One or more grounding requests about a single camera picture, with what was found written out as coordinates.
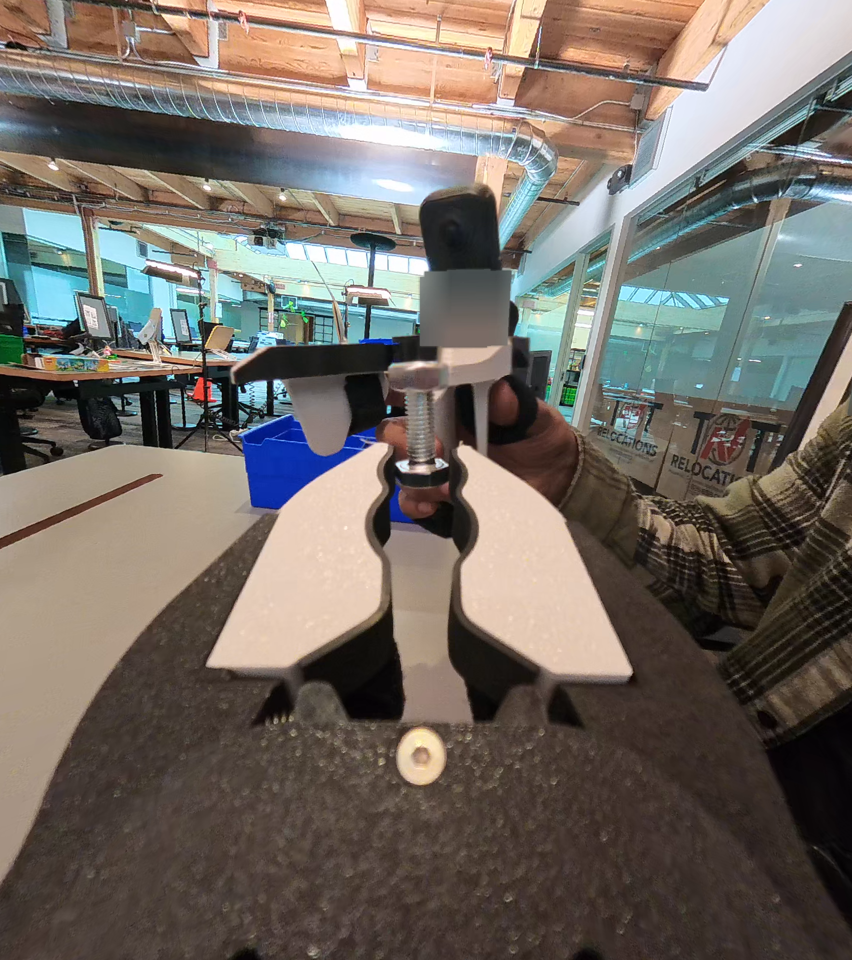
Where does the steel hex nut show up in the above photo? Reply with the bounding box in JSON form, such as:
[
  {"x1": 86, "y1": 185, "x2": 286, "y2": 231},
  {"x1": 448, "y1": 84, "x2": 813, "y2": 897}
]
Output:
[{"x1": 393, "y1": 459, "x2": 453, "y2": 490}]

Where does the black office chair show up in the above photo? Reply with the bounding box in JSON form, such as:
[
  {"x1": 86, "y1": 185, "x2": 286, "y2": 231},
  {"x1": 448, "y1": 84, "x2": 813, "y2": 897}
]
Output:
[
  {"x1": 75, "y1": 393, "x2": 126, "y2": 445},
  {"x1": 0, "y1": 416, "x2": 65, "y2": 483}
]

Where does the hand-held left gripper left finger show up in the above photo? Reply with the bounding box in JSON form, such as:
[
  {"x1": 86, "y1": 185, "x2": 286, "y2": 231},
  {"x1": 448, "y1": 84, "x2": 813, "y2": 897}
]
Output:
[{"x1": 204, "y1": 441, "x2": 406, "y2": 719}]

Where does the wooden office desk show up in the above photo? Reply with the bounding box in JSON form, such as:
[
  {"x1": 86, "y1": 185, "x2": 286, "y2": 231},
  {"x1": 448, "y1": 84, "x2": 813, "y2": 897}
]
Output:
[{"x1": 0, "y1": 352, "x2": 247, "y2": 451}]

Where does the black floor lamp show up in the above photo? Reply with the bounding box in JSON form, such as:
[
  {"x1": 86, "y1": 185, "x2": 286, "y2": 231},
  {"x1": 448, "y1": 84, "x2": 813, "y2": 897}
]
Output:
[{"x1": 349, "y1": 232, "x2": 399, "y2": 344}]

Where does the wall vent grille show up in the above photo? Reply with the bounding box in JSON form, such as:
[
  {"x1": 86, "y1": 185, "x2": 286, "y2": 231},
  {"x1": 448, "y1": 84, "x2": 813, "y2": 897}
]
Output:
[{"x1": 627, "y1": 111, "x2": 673, "y2": 189}]

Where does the silver ventilation duct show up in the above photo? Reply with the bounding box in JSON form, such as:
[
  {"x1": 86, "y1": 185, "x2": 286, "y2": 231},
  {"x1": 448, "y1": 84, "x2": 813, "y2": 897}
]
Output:
[{"x1": 0, "y1": 45, "x2": 561, "y2": 252}]

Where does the printed cardboard box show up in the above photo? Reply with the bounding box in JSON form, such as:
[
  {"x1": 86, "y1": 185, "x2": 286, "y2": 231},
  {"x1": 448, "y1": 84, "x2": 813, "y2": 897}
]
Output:
[
  {"x1": 594, "y1": 397, "x2": 665, "y2": 489},
  {"x1": 666, "y1": 408, "x2": 780, "y2": 500}
]

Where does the steel hex bolt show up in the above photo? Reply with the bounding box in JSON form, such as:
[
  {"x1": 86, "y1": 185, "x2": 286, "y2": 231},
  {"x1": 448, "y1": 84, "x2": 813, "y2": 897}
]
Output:
[{"x1": 387, "y1": 362, "x2": 451, "y2": 465}]

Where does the person's right forearm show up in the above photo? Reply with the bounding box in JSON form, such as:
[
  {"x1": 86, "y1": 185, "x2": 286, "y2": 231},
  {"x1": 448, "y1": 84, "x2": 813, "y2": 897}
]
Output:
[{"x1": 559, "y1": 408, "x2": 852, "y2": 639}]

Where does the dark framed whiteboard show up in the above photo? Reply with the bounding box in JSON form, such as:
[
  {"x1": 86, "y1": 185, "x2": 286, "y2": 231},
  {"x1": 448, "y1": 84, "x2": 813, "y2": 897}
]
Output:
[{"x1": 771, "y1": 298, "x2": 852, "y2": 481}]

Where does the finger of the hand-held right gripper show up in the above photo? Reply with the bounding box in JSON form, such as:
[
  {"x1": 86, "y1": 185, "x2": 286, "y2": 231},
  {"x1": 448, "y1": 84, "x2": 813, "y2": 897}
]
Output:
[
  {"x1": 437, "y1": 345, "x2": 515, "y2": 453},
  {"x1": 231, "y1": 339, "x2": 405, "y2": 457}
]

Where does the person's dark clothing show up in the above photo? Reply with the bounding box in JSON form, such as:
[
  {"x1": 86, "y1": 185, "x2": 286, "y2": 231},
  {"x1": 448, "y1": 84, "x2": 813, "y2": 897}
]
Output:
[{"x1": 767, "y1": 675, "x2": 852, "y2": 960}]

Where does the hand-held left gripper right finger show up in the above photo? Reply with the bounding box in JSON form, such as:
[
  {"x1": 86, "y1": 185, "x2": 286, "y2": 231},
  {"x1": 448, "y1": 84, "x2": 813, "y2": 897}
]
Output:
[{"x1": 447, "y1": 442, "x2": 635, "y2": 721}]

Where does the person's right hand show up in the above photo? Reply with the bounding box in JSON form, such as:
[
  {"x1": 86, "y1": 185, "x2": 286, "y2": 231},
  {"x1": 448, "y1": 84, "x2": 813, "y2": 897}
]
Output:
[{"x1": 377, "y1": 375, "x2": 585, "y2": 525}]

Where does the blue plastic bin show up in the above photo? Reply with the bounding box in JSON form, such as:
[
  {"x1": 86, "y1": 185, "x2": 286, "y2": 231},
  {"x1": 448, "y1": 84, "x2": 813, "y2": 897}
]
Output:
[{"x1": 240, "y1": 411, "x2": 406, "y2": 524}]

